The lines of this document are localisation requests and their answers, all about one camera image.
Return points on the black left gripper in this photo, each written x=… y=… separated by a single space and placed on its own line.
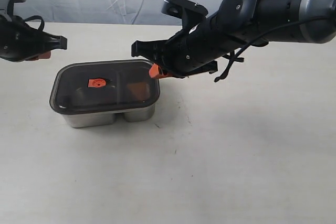
x=25 y=39

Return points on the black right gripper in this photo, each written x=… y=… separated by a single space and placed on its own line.
x=185 y=55

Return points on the yellow cheese wedge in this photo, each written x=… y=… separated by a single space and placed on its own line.
x=140 y=91

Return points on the dark transparent lunch box lid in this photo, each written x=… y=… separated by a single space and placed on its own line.
x=90 y=78

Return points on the stainless steel lunch box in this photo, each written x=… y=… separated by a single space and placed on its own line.
x=98 y=110

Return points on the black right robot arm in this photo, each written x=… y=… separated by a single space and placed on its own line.
x=237 y=25

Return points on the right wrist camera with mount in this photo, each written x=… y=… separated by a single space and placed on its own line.
x=190 y=13

